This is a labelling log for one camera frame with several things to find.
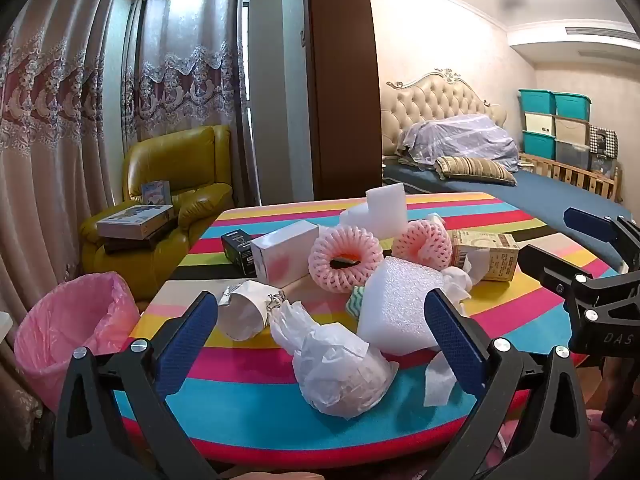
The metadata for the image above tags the yellowish carton box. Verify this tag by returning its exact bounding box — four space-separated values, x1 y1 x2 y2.
449 229 521 282

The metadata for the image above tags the ceiling air vent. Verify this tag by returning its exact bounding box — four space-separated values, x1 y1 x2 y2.
565 24 640 42

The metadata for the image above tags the white box with pink print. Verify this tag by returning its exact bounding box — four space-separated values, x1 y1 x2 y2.
250 220 321 287

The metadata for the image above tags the flat dark box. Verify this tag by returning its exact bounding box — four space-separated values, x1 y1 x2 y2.
102 230 177 257

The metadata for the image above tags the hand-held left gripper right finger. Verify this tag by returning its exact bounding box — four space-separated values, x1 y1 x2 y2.
424 289 592 480

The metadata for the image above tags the yellow leather armchair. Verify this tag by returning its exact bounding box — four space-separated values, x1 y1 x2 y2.
80 125 236 301

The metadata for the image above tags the checkered black white bag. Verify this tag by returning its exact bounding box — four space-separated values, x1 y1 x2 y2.
588 125 619 157

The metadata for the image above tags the pink fluffy cloth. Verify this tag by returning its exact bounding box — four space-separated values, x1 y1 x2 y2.
584 406 640 480

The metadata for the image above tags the white crumpled paper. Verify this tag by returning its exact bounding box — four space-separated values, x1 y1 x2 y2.
439 247 494 294

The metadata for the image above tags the beige lace curtain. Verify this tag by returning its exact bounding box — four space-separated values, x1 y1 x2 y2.
0 0 118 461
122 0 253 202

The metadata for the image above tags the white paper bag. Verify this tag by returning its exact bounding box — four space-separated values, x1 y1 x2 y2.
217 279 287 342

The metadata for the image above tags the green white striped cloth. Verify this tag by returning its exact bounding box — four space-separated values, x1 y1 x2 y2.
347 285 372 317

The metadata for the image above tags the bed with blue sheet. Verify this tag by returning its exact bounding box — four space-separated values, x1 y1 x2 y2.
382 157 635 261

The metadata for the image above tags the grey striped pillow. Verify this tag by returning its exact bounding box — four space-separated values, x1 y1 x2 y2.
399 113 521 177

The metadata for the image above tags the white crumpled plastic bag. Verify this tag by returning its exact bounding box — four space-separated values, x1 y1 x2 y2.
269 299 400 419

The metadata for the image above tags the stack of plastic storage boxes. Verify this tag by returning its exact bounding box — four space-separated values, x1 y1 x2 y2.
518 88 594 174

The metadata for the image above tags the wooden bed rail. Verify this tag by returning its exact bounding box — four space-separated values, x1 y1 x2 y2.
517 152 624 207

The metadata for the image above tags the white tissue strip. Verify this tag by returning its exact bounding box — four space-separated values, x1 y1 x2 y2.
423 349 469 409

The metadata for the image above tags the cream tufted headboard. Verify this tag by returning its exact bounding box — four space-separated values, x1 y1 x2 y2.
381 66 507 161

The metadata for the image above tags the large white foam block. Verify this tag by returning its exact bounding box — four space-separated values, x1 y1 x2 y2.
355 255 469 357

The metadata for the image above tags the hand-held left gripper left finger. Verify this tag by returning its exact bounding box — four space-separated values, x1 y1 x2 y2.
52 290 221 480

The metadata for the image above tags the striped colourful tablecloth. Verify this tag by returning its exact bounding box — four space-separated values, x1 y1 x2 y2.
114 191 621 471

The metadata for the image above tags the small black box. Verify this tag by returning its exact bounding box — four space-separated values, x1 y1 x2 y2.
220 227 262 277

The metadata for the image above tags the small upright picture book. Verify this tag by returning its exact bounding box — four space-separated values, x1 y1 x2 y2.
141 180 172 207

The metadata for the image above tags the waste bin with pink bag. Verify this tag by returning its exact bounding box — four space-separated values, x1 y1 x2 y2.
14 271 142 413

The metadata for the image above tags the striped brown pillow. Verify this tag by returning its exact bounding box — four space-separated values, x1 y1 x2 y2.
434 155 519 187

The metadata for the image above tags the pink foam net sleeve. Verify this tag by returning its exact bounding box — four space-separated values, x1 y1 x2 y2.
391 219 454 272

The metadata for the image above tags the brown wooden wardrobe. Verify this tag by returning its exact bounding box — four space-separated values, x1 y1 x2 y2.
304 0 385 202

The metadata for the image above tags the white angled foam piece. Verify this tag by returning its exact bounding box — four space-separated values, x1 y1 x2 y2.
339 183 409 239

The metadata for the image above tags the flat white cardboard box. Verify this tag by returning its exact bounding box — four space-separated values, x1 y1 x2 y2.
96 203 177 239

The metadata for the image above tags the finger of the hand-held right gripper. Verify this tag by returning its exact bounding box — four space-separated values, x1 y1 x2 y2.
517 242 640 321
563 207 640 273

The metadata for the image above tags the pink foam net ring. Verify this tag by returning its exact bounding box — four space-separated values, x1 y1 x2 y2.
308 224 385 295

